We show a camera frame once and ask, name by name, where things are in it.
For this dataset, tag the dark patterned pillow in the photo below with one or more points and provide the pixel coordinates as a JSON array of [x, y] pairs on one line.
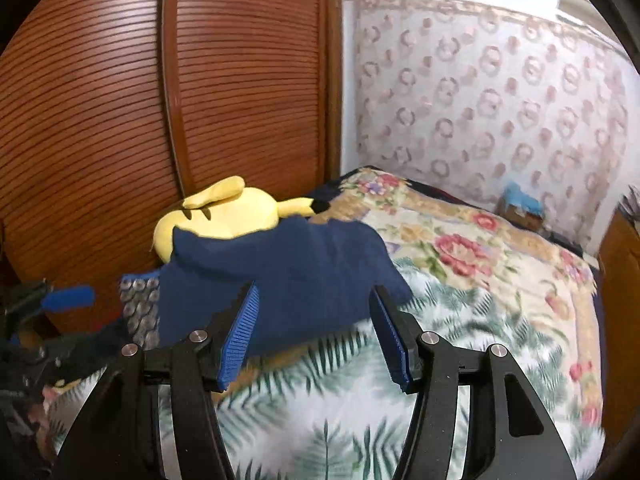
[[140, 305]]

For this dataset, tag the wooden louvered wardrobe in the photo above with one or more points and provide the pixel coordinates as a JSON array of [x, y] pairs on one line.
[[100, 110]]

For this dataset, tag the circle-patterned sheer curtain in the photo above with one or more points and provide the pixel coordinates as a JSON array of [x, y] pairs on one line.
[[475, 110]]

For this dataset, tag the yellow plush toy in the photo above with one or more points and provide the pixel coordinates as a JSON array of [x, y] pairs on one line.
[[225, 215]]

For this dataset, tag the floral blanket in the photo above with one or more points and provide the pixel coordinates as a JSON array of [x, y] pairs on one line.
[[475, 260]]

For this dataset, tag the bed with navy sheet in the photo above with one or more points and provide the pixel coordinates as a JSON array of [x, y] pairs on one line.
[[570, 247]]

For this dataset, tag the wooden sideboard cabinet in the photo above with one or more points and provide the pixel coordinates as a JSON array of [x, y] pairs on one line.
[[620, 310]]

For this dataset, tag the palm leaf printed sheet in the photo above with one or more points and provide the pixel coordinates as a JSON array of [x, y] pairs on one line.
[[325, 410]]

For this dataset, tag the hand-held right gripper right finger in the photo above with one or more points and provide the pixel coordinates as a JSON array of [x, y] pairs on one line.
[[395, 345]]

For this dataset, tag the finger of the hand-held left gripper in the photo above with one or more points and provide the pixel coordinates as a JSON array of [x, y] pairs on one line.
[[75, 352], [70, 298]]

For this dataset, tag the navy blue printed t-shirt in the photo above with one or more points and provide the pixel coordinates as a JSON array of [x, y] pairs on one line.
[[300, 270]]

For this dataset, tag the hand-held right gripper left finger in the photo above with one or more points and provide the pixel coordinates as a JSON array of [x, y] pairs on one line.
[[240, 340]]

